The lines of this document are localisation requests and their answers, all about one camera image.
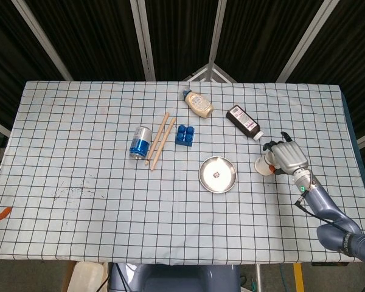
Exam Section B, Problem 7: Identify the black cable with plug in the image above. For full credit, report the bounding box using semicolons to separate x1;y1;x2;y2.
294;197;353;235

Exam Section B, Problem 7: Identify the white paper cup blue stripe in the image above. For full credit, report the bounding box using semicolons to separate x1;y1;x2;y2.
254;151;277;177

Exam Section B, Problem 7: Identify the plain wooden drumstick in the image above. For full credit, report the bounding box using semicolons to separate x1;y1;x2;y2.
150;117;176;172

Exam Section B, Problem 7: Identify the white triangular frame brace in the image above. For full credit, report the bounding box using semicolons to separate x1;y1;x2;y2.
182;63;238;83

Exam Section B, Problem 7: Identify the round stainless steel plate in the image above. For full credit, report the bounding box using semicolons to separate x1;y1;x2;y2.
198;155;238;193

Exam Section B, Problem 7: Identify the grey-blue robot torso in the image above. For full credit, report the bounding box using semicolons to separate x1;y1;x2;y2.
108;263;242;292

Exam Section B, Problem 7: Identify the checkered light blue tablecloth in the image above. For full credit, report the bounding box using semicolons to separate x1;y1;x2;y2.
0;80;365;265

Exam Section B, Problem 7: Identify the black pleated curtain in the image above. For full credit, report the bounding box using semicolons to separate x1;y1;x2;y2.
0;0;365;147

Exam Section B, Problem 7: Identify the dark brown bottle white cap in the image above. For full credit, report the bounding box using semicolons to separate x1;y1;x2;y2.
225;105;265;142

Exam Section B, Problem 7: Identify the blue silver drink can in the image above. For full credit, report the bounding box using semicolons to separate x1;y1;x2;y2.
128;125;153;161

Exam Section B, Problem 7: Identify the white metal frame post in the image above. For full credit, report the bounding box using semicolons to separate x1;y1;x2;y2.
207;0;229;82
129;0;156;82
276;0;338;83
11;0;74;82

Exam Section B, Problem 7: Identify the blue toy building brick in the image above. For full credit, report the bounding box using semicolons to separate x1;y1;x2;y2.
175;124;196;147

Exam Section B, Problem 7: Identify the cream sauce squeeze bottle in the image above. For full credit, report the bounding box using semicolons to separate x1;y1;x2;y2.
181;88;215;118

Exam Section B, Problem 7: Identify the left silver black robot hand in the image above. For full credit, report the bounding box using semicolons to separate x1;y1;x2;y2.
0;206;13;225

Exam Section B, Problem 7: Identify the white plastic container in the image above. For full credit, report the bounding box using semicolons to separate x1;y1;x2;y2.
67;260;109;292

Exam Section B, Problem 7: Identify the grey metal table leg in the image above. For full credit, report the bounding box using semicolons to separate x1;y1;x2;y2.
254;263;262;292

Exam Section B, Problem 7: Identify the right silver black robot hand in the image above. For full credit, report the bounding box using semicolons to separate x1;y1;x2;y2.
262;131;310;177

